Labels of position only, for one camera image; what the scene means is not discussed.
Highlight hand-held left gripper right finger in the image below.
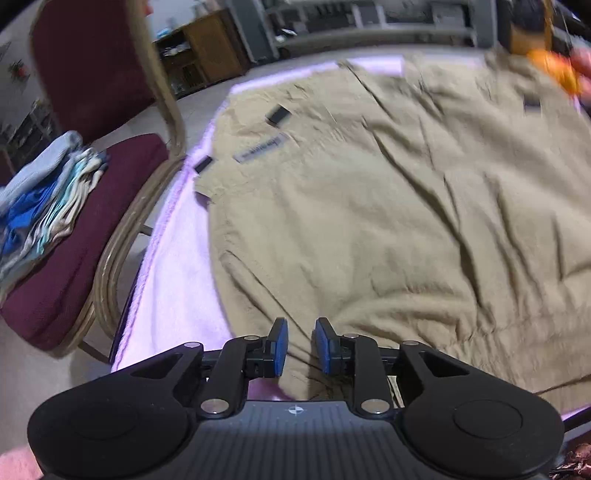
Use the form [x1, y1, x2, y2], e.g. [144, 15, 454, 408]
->
[315, 318, 470, 415]

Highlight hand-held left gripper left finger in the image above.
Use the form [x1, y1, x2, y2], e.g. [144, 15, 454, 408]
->
[131, 318, 290, 420]

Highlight khaki jacket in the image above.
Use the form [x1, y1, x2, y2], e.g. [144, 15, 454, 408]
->
[194, 52, 591, 401]

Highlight pile of folded clothes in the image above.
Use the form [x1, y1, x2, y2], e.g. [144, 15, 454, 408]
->
[0, 147, 112, 291]

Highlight dark brown object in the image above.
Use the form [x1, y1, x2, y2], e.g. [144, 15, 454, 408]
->
[547, 442, 591, 480]

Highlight light blue folded cloth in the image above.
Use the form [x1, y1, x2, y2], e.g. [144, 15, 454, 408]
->
[0, 130, 84, 217]

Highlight wooden cabinet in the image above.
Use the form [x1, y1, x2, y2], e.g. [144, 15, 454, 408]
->
[154, 9, 250, 99]

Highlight maroon padded chair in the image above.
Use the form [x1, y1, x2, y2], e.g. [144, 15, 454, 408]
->
[0, 0, 188, 361]

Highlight grey metal shelf frame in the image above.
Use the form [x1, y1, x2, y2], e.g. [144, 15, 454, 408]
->
[224, 0, 499, 58]

